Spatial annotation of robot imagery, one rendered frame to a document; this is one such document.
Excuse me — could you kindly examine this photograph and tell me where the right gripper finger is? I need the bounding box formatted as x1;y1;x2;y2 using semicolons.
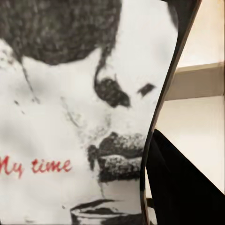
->
146;128;225;225

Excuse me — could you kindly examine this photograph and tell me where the bottle of coffee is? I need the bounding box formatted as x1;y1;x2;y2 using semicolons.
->
0;0;202;225

